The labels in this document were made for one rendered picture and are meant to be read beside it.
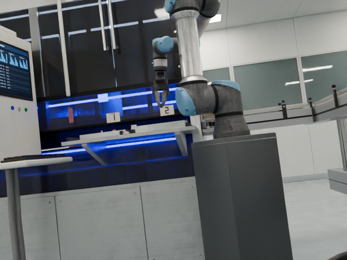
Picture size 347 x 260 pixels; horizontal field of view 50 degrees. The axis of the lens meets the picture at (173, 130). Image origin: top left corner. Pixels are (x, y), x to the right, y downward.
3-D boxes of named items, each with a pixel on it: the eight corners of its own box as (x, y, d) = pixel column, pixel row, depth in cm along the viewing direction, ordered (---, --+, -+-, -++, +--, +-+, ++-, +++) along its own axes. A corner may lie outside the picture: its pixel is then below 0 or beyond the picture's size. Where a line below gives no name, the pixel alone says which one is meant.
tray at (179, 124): (147, 135, 224) (147, 129, 224) (190, 130, 221) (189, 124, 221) (135, 133, 190) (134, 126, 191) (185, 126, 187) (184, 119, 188)
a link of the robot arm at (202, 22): (227, -24, 151) (193, 38, 197) (202, -24, 149) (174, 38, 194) (233, 1, 149) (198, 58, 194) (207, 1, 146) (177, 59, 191)
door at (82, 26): (46, 96, 238) (37, 7, 242) (116, 86, 233) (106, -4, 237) (45, 96, 237) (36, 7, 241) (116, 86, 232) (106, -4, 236)
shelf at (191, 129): (92, 146, 239) (92, 143, 240) (200, 133, 232) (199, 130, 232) (61, 146, 192) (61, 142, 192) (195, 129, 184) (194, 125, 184)
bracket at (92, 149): (103, 165, 230) (100, 144, 231) (108, 165, 229) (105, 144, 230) (83, 168, 196) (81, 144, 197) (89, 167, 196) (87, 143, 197)
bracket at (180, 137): (183, 156, 224) (180, 134, 225) (188, 155, 224) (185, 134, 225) (177, 157, 191) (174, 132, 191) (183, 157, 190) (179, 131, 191)
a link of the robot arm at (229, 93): (248, 110, 148) (244, 77, 148) (217, 113, 144) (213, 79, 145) (236, 114, 159) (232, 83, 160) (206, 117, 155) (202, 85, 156)
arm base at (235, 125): (258, 134, 148) (255, 109, 149) (227, 137, 141) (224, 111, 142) (235, 137, 161) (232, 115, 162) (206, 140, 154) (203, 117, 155)
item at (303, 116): (202, 135, 233) (199, 111, 234) (203, 136, 248) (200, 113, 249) (314, 122, 225) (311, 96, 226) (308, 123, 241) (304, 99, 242)
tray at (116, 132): (99, 142, 239) (98, 136, 239) (138, 137, 236) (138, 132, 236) (80, 141, 205) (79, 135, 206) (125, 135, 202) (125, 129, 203)
